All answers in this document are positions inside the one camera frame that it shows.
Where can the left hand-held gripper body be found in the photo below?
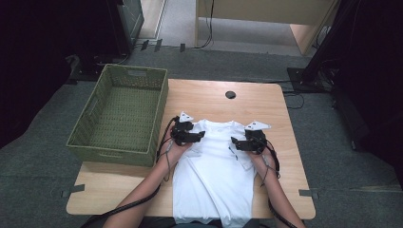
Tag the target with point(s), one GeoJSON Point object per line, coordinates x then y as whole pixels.
{"type": "Point", "coordinates": [182, 133]}

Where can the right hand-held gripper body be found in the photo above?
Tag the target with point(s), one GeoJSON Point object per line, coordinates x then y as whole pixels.
{"type": "Point", "coordinates": [257, 142]}

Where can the white t-shirt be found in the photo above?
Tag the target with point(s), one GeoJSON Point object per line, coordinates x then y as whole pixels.
{"type": "Point", "coordinates": [215, 180]}

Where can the green woven basket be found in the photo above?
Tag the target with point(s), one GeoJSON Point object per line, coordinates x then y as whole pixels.
{"type": "Point", "coordinates": [120, 126]}

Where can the person's left hand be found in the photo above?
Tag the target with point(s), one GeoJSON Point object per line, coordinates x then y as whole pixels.
{"type": "Point", "coordinates": [174, 152]}

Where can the person's right hand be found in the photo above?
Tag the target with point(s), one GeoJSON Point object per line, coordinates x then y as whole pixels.
{"type": "Point", "coordinates": [264, 163]}

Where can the black round table grommet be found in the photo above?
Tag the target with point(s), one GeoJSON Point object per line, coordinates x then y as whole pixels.
{"type": "Point", "coordinates": [230, 94]}

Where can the grey tape strip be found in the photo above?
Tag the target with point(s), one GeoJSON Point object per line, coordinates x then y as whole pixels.
{"type": "Point", "coordinates": [74, 190]}
{"type": "Point", "coordinates": [309, 193]}

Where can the black metal stand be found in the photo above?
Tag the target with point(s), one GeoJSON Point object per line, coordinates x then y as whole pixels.
{"type": "Point", "coordinates": [312, 76]}

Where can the person's dark clothing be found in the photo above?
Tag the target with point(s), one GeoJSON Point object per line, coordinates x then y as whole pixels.
{"type": "Point", "coordinates": [158, 224]}

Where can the black cabinet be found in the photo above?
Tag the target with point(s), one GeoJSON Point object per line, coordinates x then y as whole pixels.
{"type": "Point", "coordinates": [111, 28]}

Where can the beige desk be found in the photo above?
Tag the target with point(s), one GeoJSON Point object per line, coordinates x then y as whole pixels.
{"type": "Point", "coordinates": [269, 11]}

